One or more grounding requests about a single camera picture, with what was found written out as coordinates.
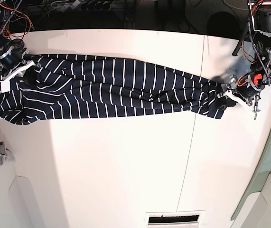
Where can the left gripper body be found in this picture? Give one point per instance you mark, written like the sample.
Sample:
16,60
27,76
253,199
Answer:
244,90

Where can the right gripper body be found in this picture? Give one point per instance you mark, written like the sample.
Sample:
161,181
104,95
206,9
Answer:
13,54

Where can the navy white striped t-shirt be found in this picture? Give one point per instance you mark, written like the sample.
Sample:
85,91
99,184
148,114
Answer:
83,86

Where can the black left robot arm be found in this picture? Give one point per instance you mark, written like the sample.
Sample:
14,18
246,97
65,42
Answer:
258,29

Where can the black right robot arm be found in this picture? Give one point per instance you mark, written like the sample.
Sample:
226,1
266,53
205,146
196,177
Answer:
10,13

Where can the white bin left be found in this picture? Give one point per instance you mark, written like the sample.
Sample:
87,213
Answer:
18,203

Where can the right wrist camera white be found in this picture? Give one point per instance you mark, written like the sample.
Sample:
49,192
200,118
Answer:
5,86

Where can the white cables background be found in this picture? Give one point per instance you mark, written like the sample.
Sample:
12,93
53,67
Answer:
234,4

